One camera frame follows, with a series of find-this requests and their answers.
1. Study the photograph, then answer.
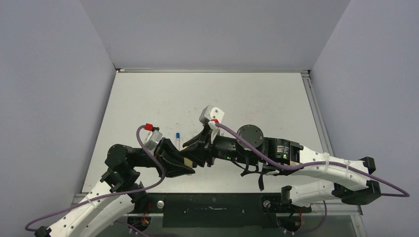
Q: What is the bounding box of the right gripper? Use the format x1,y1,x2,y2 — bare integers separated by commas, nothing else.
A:
179,126,257,167

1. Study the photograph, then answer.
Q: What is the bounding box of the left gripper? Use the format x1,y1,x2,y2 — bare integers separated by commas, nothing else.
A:
131,136,196,178

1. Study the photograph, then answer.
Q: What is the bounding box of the blue marker pen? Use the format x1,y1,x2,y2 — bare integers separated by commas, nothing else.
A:
175,132,181,151

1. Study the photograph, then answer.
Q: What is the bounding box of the yellow highlighter pen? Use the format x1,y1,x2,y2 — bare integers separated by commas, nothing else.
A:
184,158,193,167

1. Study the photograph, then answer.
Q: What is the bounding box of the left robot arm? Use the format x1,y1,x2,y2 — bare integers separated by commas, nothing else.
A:
34,138,195,237

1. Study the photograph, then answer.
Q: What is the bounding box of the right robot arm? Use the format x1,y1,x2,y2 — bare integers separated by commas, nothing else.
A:
181,124,381,211

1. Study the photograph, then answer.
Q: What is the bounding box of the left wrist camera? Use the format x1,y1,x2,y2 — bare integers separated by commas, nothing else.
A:
144,123,163,150

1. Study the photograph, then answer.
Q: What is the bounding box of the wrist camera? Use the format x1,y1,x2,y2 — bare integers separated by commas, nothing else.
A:
144,123,163,150
199,105,225,127

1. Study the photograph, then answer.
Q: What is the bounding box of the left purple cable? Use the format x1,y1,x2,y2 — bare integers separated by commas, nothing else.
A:
25,124,167,237

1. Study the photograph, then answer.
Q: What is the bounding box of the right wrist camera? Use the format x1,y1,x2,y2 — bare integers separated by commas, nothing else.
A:
199,105,225,127

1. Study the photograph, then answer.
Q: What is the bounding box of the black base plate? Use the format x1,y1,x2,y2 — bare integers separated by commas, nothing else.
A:
127,193,312,230

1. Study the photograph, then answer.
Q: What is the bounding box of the aluminium frame rail back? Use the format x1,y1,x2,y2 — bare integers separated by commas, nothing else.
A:
116,68,309,74

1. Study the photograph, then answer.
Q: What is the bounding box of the aluminium frame rail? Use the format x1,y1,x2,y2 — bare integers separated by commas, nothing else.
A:
116,68,309,74
301,70,363,216

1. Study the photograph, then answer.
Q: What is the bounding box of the aluminium frame rail right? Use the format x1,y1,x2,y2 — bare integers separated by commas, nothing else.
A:
301,70,363,216

